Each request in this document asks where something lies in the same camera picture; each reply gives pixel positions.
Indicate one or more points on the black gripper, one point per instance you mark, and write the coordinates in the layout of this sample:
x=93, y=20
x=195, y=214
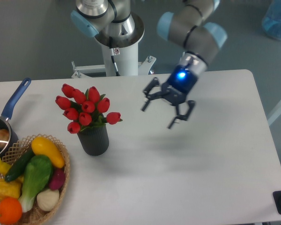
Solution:
x=178, y=87

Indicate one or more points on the red tulip bouquet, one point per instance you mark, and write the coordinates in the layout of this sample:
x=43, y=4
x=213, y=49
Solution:
x=86, y=109

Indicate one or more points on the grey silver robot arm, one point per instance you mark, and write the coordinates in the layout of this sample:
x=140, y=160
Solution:
x=188, y=29

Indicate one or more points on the dark grey ribbed vase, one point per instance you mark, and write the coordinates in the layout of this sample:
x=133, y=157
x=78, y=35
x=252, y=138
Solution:
x=94, y=141

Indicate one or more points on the blue mesh bag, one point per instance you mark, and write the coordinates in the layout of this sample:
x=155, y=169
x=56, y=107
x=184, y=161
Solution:
x=271, y=23

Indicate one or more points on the yellow squash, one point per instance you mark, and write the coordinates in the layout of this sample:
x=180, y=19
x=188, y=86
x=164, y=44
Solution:
x=44, y=146

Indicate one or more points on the purple red onion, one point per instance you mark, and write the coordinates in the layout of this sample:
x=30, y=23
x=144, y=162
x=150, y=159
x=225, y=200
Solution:
x=57, y=180

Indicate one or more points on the green bok choy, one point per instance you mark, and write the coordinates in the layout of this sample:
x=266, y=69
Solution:
x=36, y=177

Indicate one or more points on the white garlic bulb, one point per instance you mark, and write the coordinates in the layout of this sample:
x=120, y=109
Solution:
x=47, y=199

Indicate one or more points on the woven wicker basket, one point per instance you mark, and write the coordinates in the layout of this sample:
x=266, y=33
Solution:
x=36, y=216

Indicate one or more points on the dark green cucumber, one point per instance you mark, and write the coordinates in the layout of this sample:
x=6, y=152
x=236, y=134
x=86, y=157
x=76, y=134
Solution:
x=18, y=167

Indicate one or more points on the brown bread roll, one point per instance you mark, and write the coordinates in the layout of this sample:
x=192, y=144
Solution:
x=4, y=138

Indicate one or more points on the small yellow banana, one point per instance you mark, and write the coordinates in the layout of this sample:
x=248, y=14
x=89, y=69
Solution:
x=4, y=168

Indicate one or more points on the yellow bell pepper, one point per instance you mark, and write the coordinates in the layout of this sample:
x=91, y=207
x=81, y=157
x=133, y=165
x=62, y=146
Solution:
x=10, y=189

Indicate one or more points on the orange fruit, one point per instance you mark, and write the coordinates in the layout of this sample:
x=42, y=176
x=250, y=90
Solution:
x=10, y=211

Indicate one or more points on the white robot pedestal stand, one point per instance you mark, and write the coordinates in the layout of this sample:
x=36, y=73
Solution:
x=119, y=44

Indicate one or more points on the blue handled saucepan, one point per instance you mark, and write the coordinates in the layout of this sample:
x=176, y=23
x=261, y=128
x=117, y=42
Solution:
x=7, y=113

